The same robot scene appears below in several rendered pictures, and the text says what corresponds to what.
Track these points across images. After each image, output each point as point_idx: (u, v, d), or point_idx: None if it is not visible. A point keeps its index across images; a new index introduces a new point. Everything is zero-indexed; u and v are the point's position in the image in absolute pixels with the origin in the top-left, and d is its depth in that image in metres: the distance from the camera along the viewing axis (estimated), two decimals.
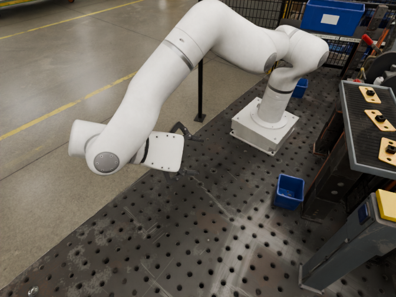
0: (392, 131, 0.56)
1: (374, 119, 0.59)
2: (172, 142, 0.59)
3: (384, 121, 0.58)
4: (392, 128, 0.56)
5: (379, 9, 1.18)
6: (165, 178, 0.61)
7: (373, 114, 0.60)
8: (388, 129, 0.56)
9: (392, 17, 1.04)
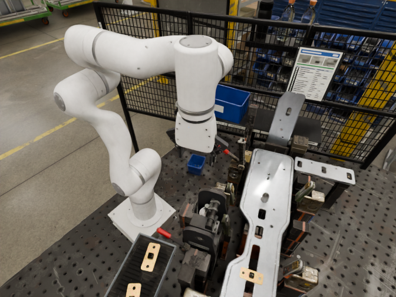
0: None
1: None
2: None
3: None
4: None
5: (250, 109, 1.24)
6: (223, 139, 0.58)
7: (133, 290, 0.67)
8: None
9: (247, 129, 1.11)
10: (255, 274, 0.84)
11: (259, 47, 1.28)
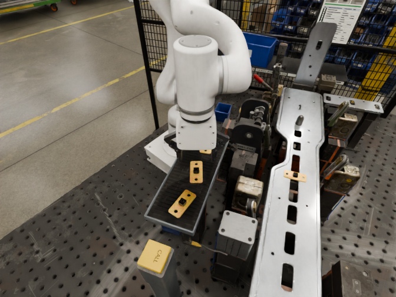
0: (199, 182, 0.67)
1: (192, 171, 0.70)
2: None
3: (198, 173, 0.70)
4: (201, 180, 0.68)
5: (280, 47, 1.29)
6: (223, 134, 0.59)
7: (195, 165, 0.72)
8: (196, 181, 0.67)
9: (280, 59, 1.16)
10: (299, 175, 0.89)
11: None
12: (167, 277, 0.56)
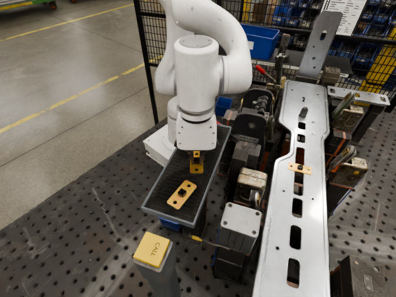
0: (200, 172, 0.64)
1: None
2: None
3: (199, 163, 0.66)
4: (201, 170, 0.64)
5: (283, 38, 1.26)
6: (217, 138, 0.61)
7: (195, 155, 0.68)
8: (196, 171, 0.64)
9: (283, 49, 1.12)
10: (303, 167, 0.85)
11: None
12: (166, 271, 0.53)
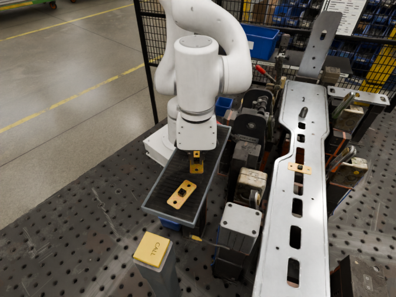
0: (200, 172, 0.64)
1: None
2: None
3: (199, 163, 0.66)
4: (201, 170, 0.64)
5: (283, 38, 1.26)
6: (217, 138, 0.61)
7: (195, 155, 0.68)
8: (196, 171, 0.64)
9: (283, 49, 1.12)
10: (303, 167, 0.85)
11: None
12: (166, 271, 0.53)
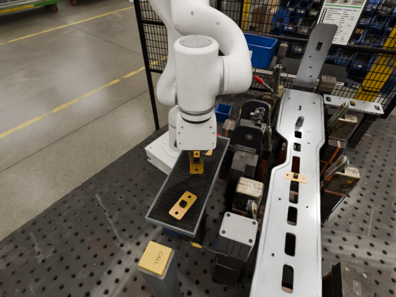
0: (200, 172, 0.64)
1: None
2: None
3: (199, 163, 0.66)
4: (201, 170, 0.64)
5: (280, 48, 1.30)
6: (217, 138, 0.61)
7: (195, 155, 0.68)
8: (196, 171, 0.64)
9: (281, 60, 1.16)
10: (299, 176, 0.89)
11: None
12: (168, 278, 0.57)
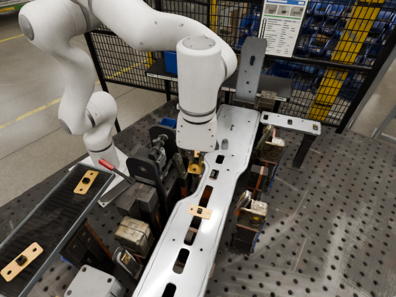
0: (197, 173, 0.64)
1: None
2: None
3: (198, 164, 0.66)
4: (199, 170, 0.64)
5: None
6: (217, 142, 0.60)
7: (197, 155, 0.68)
8: (194, 171, 0.64)
9: None
10: (204, 210, 0.81)
11: (226, 0, 1.25)
12: None
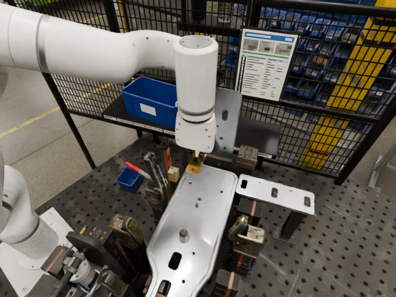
0: (194, 173, 0.64)
1: (192, 159, 0.67)
2: None
3: (198, 164, 0.66)
4: (197, 170, 0.64)
5: None
6: (216, 144, 0.59)
7: (198, 155, 0.68)
8: (192, 171, 0.64)
9: (164, 139, 0.81)
10: None
11: (195, 31, 0.99)
12: None
